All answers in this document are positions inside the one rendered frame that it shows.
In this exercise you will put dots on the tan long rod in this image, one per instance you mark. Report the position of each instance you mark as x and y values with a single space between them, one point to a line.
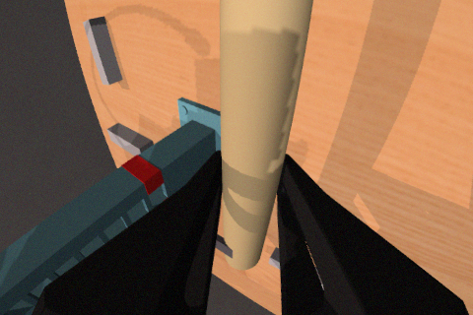
262 48

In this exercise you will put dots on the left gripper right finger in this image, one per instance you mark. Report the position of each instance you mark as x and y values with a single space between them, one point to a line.
361 272

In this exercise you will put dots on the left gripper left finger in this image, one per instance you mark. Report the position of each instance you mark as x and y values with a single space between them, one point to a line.
143 269

